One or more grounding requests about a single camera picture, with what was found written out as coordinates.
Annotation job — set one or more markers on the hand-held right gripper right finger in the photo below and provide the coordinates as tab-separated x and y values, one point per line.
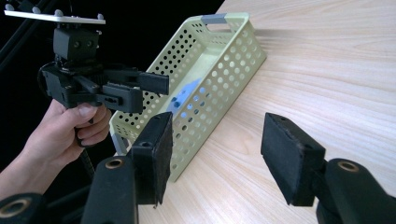
291	158

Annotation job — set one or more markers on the pale green perforated plastic basket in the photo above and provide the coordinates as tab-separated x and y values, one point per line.
224	77

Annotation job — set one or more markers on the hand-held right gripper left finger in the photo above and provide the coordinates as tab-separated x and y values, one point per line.
152	155

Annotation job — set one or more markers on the blue knit glove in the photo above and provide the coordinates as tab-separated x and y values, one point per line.
184	93

